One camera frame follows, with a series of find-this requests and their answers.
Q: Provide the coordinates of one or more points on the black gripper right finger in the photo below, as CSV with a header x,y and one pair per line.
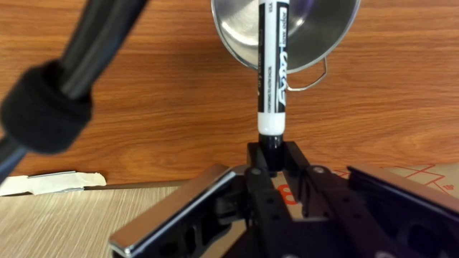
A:
x,y
382,215

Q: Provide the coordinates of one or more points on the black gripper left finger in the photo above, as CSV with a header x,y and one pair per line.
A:
x,y
202,215

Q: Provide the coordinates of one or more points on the black white dry-erase marker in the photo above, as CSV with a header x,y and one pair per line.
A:
x,y
273,71

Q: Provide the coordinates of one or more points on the small stainless steel pot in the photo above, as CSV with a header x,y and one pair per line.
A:
x,y
316,33

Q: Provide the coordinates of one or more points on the light wood-grain panel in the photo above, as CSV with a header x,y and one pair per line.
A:
x,y
73,219

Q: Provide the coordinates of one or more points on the beige masking tape piece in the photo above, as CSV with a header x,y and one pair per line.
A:
x,y
52,180

